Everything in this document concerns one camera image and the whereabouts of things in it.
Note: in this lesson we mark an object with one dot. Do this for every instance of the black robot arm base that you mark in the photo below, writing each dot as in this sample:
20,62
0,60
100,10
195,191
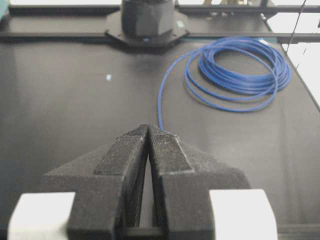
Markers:
147,23

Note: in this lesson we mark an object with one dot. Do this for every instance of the black aluminium frame rail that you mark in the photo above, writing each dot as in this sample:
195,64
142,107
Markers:
102,24

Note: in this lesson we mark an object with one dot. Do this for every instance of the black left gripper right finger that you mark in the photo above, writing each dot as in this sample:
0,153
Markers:
182,176

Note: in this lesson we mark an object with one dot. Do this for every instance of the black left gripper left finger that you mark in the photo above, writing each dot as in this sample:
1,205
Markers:
108,183

